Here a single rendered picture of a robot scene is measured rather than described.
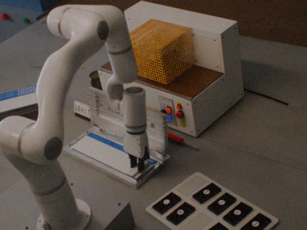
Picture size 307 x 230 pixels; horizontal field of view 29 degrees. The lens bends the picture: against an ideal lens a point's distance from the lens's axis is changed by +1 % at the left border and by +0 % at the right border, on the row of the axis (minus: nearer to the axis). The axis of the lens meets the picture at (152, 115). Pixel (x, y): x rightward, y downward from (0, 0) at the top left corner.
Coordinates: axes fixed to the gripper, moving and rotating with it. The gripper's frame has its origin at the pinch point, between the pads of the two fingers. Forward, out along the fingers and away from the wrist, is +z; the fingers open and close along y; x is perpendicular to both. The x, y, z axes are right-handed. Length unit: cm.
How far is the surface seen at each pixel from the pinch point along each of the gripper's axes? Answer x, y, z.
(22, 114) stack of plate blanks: 0, -75, 1
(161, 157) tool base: 10.8, 3.3, 0.7
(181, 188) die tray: 1.9, 20.7, 3.6
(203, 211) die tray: -2.9, 34.9, 4.7
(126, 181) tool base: -6.8, 0.5, 4.4
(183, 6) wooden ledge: 127, -82, -22
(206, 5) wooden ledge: 133, -70, -23
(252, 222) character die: 1, 53, 3
